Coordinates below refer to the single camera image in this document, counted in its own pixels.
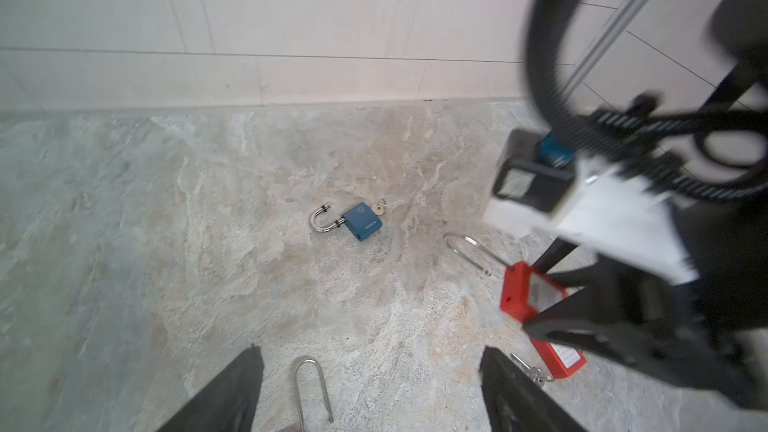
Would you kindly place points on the blue padlock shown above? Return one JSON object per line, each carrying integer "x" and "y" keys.
{"x": 361, "y": 220}

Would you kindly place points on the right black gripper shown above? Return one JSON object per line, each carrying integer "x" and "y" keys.
{"x": 694, "y": 335}

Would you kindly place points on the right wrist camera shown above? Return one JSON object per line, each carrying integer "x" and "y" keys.
{"x": 587, "y": 203}

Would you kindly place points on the silver key with ring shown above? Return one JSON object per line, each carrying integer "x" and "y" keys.
{"x": 535, "y": 374}

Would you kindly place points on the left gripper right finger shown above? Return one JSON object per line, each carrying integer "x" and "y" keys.
{"x": 514, "y": 402}

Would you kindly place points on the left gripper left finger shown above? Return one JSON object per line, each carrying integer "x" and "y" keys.
{"x": 228, "y": 402}

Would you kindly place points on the red padlock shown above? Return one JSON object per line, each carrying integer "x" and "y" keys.
{"x": 310, "y": 391}
{"x": 525, "y": 294}

